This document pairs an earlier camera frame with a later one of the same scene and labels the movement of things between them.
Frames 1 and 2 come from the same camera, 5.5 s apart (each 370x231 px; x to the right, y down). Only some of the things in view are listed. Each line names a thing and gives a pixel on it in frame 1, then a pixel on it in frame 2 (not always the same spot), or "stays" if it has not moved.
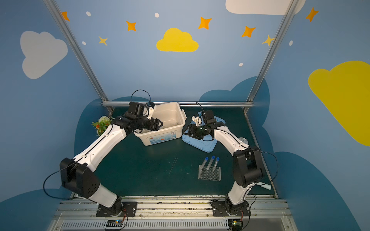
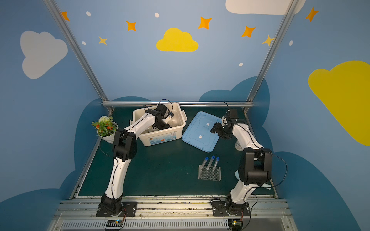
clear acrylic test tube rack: (209, 174) stays
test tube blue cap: (210, 162) stays
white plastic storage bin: (172, 117) stays
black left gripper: (153, 124) -> (159, 123)
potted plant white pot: (103, 122) stays
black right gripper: (191, 131) -> (219, 129)
